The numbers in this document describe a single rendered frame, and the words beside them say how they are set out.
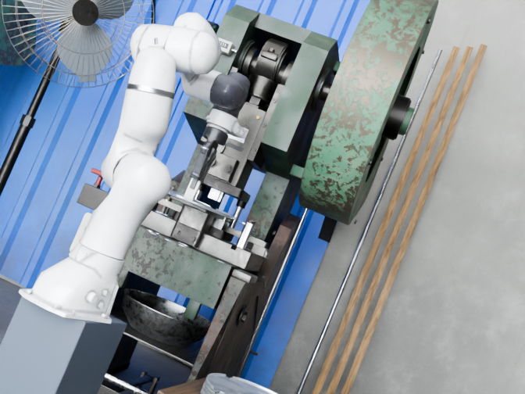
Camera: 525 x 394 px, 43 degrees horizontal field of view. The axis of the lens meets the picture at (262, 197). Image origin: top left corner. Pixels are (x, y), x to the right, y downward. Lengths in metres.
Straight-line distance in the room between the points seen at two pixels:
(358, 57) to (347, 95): 0.12
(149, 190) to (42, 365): 0.44
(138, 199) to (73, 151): 2.35
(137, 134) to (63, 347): 0.50
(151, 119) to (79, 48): 1.28
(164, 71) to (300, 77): 0.83
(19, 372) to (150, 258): 0.72
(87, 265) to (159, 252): 0.65
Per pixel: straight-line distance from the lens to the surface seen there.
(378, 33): 2.03
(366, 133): 1.96
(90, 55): 2.77
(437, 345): 3.48
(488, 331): 3.51
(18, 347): 1.59
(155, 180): 1.47
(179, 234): 2.20
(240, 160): 2.28
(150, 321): 2.25
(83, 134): 3.81
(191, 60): 1.59
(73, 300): 1.49
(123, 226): 1.53
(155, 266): 2.15
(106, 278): 1.55
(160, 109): 1.54
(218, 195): 2.34
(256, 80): 2.37
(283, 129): 2.23
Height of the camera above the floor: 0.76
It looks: 3 degrees up
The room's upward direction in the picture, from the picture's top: 23 degrees clockwise
